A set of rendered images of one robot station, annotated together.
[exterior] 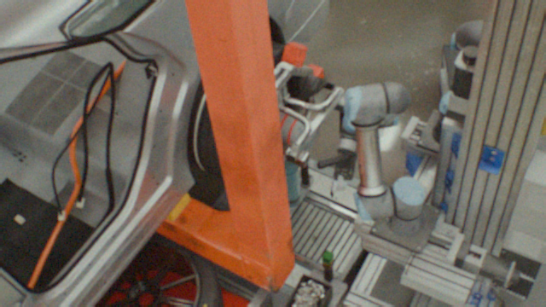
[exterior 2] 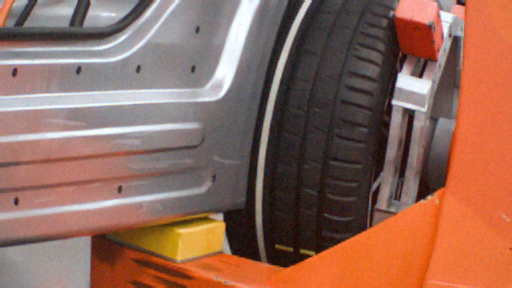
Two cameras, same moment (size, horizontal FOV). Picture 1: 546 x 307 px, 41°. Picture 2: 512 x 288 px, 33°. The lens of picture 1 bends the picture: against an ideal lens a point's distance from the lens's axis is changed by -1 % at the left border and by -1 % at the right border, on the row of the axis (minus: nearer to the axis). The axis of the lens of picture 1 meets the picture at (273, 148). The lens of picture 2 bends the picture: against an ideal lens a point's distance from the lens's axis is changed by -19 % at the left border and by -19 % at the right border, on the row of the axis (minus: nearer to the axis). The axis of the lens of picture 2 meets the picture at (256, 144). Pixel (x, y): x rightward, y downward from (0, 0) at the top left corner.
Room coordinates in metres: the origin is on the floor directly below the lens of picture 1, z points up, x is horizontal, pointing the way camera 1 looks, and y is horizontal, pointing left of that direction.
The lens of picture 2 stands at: (0.46, 0.68, 1.03)
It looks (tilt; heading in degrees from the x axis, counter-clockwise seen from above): 7 degrees down; 348
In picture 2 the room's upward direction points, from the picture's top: 9 degrees clockwise
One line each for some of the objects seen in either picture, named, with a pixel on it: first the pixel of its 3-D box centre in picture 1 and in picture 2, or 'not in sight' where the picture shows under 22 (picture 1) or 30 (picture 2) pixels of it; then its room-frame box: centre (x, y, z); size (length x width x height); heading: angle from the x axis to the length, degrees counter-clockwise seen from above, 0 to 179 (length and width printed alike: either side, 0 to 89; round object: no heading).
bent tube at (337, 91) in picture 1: (311, 89); not in sight; (2.14, -0.19, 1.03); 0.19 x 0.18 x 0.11; 53
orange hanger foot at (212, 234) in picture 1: (200, 218); (268, 268); (1.78, 0.35, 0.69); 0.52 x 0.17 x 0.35; 53
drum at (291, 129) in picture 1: (292, 129); (467, 158); (2.09, -0.09, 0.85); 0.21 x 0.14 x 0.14; 53
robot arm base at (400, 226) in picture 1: (406, 213); not in sight; (1.57, -0.49, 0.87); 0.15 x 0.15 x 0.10
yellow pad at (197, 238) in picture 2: (169, 201); (163, 230); (1.88, 0.48, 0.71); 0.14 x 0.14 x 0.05; 53
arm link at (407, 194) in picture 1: (406, 197); not in sight; (1.56, -0.48, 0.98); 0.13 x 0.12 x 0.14; 93
